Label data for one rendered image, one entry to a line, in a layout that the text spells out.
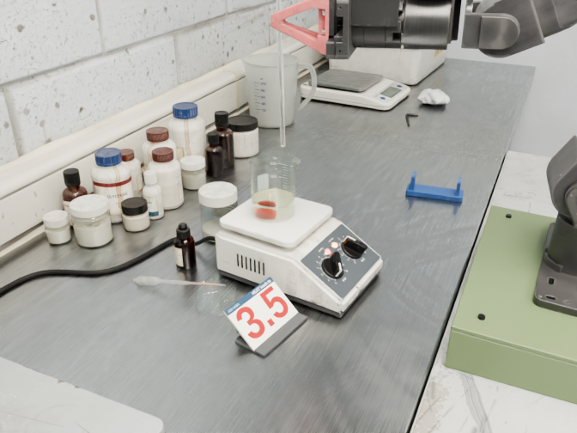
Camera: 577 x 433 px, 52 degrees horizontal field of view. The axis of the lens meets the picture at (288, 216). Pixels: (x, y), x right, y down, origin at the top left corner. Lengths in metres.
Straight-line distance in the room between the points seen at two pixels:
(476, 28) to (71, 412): 0.57
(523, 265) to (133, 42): 0.81
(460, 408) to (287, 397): 0.18
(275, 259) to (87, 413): 0.29
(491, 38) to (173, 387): 0.50
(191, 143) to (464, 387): 0.68
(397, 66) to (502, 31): 1.13
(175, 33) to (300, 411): 0.90
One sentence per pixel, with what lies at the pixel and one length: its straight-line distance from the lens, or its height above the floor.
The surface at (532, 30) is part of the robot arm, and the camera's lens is 0.68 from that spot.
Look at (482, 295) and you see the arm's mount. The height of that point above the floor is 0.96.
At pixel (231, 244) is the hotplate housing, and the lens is 0.80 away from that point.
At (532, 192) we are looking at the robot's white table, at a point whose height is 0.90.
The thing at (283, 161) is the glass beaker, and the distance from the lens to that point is 0.81.
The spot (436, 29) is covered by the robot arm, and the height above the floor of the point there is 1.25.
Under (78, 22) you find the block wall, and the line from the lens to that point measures 1.10.
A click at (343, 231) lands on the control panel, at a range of 0.83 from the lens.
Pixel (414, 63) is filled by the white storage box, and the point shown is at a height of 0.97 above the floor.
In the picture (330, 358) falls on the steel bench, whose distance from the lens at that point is 0.71.
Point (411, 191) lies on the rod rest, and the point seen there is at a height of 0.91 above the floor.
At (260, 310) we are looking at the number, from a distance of 0.74.
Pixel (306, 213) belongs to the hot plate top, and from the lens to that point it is 0.82.
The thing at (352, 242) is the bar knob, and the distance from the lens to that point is 0.80.
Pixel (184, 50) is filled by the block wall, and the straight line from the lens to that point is 1.35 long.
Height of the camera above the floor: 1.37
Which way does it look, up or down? 28 degrees down
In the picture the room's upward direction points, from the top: straight up
